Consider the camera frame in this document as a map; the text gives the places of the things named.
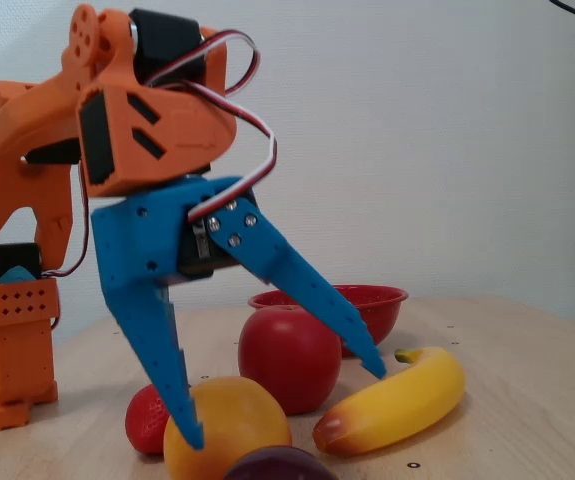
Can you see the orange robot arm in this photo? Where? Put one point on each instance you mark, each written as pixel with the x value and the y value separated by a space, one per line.
pixel 22 150

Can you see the blue gripper body black motor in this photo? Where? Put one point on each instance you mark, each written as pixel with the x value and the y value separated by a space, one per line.
pixel 139 240

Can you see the dark purple plum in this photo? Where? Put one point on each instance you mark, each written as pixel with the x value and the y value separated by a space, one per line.
pixel 277 467

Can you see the yellow banana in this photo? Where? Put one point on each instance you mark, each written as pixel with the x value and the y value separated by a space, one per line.
pixel 397 400

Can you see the red strawberry green leaves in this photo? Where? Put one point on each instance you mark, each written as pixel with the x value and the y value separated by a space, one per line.
pixel 144 425

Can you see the red apple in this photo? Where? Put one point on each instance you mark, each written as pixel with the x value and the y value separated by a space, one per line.
pixel 287 360

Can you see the orange fruit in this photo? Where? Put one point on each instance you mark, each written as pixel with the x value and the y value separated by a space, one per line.
pixel 239 430

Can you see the red speckled bowl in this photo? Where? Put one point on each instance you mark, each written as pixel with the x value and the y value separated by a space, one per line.
pixel 382 305

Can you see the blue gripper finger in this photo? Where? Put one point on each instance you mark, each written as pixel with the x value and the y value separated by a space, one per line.
pixel 152 340
pixel 287 270

